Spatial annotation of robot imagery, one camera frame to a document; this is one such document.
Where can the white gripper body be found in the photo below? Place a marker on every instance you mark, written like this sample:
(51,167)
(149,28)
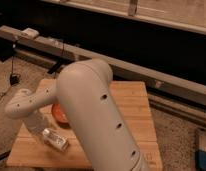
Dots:
(36,123)

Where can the clear plastic bottle white label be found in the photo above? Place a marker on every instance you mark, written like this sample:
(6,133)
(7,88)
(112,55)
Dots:
(54,139)

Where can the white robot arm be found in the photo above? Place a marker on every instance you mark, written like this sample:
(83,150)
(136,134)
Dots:
(82,90)

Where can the orange ceramic bowl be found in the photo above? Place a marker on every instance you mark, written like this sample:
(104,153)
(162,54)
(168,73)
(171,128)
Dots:
(58,114)

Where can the wooden board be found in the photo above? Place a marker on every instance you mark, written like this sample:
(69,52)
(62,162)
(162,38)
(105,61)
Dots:
(131,98)

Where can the small white box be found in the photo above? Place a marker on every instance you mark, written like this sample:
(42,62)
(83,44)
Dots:
(30,32)

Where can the blue white container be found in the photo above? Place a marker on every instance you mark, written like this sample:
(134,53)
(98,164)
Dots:
(200,153)

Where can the grey metal rail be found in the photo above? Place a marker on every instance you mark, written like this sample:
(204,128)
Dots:
(166,83)

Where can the wooden upright post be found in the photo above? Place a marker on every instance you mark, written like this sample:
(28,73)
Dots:
(132,7)

